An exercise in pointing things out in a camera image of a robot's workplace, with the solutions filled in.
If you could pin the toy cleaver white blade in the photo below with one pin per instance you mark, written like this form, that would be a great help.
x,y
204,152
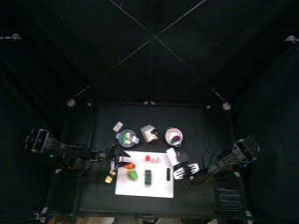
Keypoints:
x,y
171,156

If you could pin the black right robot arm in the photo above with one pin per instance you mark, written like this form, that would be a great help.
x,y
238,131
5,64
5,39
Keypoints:
x,y
234,156

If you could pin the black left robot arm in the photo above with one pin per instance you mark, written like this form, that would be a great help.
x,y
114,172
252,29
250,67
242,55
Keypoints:
x,y
62,147

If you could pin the orange toy carrot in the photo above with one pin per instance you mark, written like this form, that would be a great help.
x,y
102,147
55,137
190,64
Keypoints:
x,y
129,166

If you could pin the black slim toy utensil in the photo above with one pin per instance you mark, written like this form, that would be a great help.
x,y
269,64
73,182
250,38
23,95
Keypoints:
x,y
169,174

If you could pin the green yellow toy vegetable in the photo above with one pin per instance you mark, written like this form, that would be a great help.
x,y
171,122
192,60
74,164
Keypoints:
x,y
133,174

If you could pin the white toy in bowl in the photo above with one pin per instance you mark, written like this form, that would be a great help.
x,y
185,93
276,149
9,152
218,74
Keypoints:
x,y
133,140

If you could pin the green toy in bowl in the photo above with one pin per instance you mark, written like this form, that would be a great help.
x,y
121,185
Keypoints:
x,y
125,138

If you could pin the orange bottle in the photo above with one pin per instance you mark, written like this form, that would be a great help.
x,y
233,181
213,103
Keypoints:
x,y
110,177

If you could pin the red toy strawberry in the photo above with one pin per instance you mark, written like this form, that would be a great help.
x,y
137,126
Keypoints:
x,y
147,158

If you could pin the dark green toy cucumber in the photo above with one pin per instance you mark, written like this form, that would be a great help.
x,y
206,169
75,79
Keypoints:
x,y
147,177

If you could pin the small white card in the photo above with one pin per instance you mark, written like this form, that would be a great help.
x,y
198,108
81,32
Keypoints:
x,y
118,126

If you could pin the grey white small box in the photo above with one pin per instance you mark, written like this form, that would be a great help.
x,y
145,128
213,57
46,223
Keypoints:
x,y
149,133

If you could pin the white cutting mat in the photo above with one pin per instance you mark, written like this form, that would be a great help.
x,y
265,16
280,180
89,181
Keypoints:
x,y
145,188

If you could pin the purple toy eggplant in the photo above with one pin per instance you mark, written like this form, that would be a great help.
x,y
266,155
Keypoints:
x,y
175,139

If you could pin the pink white bowl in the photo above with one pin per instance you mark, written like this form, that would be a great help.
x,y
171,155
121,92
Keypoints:
x,y
174,136

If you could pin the black panel with white label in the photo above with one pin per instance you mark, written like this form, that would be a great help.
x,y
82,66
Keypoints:
x,y
230,198

